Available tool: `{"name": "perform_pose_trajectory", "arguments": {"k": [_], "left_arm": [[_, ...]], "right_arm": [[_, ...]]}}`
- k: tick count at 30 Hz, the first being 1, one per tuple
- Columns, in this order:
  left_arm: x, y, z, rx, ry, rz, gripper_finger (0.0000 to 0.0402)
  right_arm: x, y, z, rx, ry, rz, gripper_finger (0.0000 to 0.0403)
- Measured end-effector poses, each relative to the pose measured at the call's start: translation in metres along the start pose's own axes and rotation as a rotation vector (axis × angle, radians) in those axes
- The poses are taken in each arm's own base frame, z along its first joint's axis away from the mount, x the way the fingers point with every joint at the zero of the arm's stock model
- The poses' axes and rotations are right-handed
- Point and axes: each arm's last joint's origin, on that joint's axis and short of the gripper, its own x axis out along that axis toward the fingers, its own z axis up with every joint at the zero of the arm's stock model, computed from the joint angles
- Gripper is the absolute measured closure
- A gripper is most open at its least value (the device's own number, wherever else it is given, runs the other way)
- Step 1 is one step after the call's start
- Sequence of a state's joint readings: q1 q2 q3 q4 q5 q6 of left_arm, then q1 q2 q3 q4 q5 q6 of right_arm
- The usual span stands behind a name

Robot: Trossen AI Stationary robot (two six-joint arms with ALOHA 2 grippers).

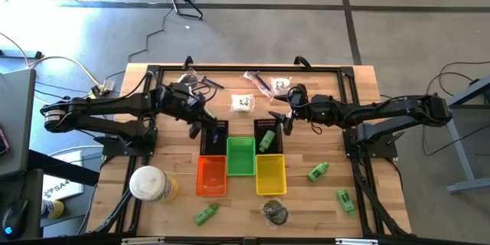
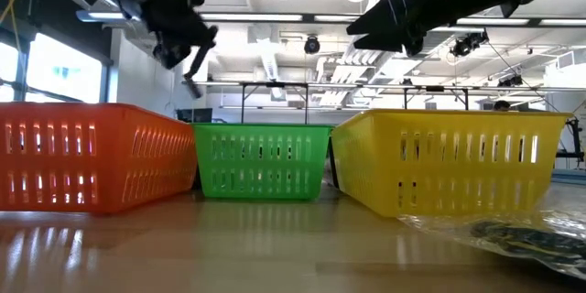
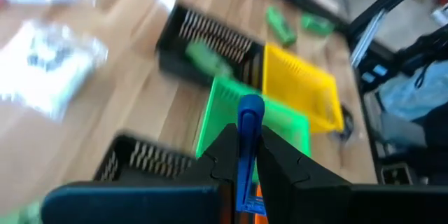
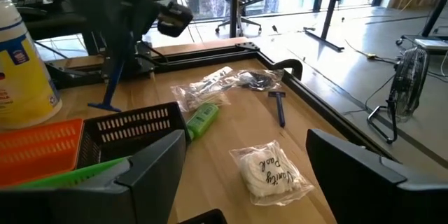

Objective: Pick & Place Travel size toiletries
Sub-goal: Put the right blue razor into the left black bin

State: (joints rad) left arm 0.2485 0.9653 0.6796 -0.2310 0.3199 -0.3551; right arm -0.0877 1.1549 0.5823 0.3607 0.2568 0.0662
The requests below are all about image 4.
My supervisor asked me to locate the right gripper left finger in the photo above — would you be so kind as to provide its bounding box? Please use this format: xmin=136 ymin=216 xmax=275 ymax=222
xmin=0 ymin=129 xmax=187 ymax=224

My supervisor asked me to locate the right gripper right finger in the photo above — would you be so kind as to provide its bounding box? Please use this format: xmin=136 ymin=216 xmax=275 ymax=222
xmin=305 ymin=128 xmax=448 ymax=224

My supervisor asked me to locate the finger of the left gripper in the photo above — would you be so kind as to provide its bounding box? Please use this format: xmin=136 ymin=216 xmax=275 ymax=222
xmin=125 ymin=29 xmax=144 ymax=62
xmin=111 ymin=29 xmax=127 ymax=63

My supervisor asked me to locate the blue disposable razor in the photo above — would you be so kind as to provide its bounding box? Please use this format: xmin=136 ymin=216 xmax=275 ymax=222
xmin=267 ymin=90 xmax=287 ymax=129
xmin=87 ymin=57 xmax=127 ymax=113

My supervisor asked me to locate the white vanity pack bag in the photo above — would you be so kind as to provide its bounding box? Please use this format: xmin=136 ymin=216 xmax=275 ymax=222
xmin=229 ymin=139 xmax=315 ymax=207

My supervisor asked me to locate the clear bag of black ties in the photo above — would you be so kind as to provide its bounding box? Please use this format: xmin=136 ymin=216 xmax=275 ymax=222
xmin=230 ymin=69 xmax=285 ymax=92

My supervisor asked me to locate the green travel bottle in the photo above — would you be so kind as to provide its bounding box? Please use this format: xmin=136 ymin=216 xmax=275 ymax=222
xmin=186 ymin=102 xmax=221 ymax=140

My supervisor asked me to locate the green slotted plastic basket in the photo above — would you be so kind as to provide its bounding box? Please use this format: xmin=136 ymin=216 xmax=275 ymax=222
xmin=13 ymin=156 xmax=129 ymax=190

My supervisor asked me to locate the clear bag of cotton swabs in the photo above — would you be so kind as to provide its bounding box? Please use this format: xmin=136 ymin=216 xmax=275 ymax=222
xmin=170 ymin=66 xmax=242 ymax=113

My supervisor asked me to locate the Lysol wipes canister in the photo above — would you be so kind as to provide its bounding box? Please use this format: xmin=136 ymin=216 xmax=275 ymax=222
xmin=0 ymin=0 xmax=63 ymax=130

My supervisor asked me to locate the orange slotted plastic basket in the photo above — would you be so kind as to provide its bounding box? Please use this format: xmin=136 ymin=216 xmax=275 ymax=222
xmin=0 ymin=118 xmax=85 ymax=187

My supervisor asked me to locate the black floor fan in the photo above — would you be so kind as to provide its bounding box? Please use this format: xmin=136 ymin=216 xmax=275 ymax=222
xmin=366 ymin=47 xmax=431 ymax=145

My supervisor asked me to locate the black table clamp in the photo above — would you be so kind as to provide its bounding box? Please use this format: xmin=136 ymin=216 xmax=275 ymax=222
xmin=271 ymin=58 xmax=304 ymax=81

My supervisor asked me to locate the black standing desk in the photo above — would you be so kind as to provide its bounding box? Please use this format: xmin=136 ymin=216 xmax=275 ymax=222
xmin=216 ymin=0 xmax=370 ymax=53

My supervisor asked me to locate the black aluminium table frame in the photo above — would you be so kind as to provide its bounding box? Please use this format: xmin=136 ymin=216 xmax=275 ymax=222
xmin=45 ymin=41 xmax=398 ymax=160

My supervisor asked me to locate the floor cable with yellow plug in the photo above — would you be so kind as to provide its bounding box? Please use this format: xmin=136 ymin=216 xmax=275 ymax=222
xmin=344 ymin=38 xmax=398 ymax=66

